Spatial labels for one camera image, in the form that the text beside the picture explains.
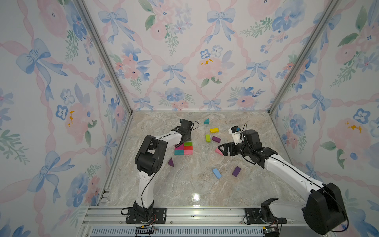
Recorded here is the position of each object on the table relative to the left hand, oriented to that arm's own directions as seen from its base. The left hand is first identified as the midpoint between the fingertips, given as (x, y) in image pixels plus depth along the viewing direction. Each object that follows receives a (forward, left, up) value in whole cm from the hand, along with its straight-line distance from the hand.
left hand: (186, 134), depth 103 cm
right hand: (-16, -23, +12) cm, 31 cm away
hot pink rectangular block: (-11, +4, 0) cm, 11 cm away
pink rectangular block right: (-21, -18, +14) cm, 31 cm away
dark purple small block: (-3, -22, -2) cm, 22 cm away
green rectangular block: (-7, -1, -2) cm, 7 cm away
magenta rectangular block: (-12, +2, +5) cm, 13 cm away
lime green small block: (-1, -15, -2) cm, 16 cm away
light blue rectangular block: (-27, -19, -2) cm, 33 cm away
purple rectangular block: (-26, -31, -2) cm, 40 cm away
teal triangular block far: (+14, -15, -2) cm, 20 cm away
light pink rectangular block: (-13, -1, -2) cm, 13 cm away
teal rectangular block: (-14, +5, -1) cm, 14 cm away
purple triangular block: (-21, +9, 0) cm, 23 cm away
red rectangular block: (-10, -1, -1) cm, 10 cm away
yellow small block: (+5, -20, -1) cm, 21 cm away
